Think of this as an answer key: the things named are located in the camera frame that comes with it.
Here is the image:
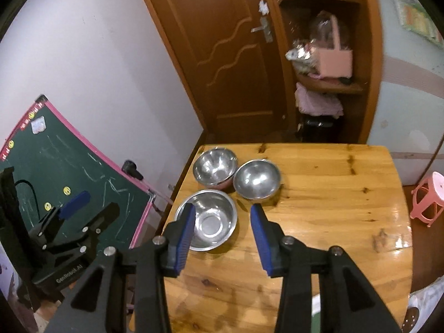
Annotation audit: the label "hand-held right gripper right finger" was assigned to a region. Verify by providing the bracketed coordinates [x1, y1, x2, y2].
[250, 203, 399, 333]

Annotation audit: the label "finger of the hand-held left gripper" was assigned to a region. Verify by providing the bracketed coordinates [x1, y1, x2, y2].
[29, 191, 91, 250]
[35, 202, 120, 268]

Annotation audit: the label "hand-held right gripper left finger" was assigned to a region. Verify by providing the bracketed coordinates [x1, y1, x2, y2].
[43, 203, 196, 333]

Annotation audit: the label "large steel bowl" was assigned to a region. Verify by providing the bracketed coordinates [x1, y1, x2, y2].
[174, 190, 238, 251]

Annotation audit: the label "small steel bowl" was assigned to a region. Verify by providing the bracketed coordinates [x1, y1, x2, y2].
[233, 160, 281, 200]

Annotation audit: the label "steel bowl with pink outside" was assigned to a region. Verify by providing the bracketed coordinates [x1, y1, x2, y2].
[192, 148, 238, 190]

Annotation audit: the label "pink folded cloth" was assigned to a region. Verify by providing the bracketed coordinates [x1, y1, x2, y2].
[295, 82, 344, 118]

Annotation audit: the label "pink plastic stool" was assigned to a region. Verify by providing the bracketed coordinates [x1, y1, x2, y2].
[410, 171, 444, 228]

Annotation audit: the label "shiny foil packets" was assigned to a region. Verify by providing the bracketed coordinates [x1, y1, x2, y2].
[285, 40, 318, 73]

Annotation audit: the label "pink basket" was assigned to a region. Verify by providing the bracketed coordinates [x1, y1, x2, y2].
[314, 14, 354, 78]

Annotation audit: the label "wooden corner shelf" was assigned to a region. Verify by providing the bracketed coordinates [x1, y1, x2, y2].
[258, 0, 384, 144]

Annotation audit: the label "brown wooden door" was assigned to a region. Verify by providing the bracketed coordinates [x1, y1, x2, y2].
[132, 0, 288, 137]

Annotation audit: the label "clear plastic dome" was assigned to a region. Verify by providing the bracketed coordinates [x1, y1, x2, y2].
[309, 10, 349, 47]

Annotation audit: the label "green chalkboard with pink frame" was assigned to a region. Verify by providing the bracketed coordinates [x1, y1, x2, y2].
[0, 94, 157, 250]

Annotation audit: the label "metal door handle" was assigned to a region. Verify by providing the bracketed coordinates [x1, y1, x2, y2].
[251, 17, 273, 43]

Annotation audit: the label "wall poster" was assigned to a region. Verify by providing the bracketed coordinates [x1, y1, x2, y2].
[388, 0, 444, 47]

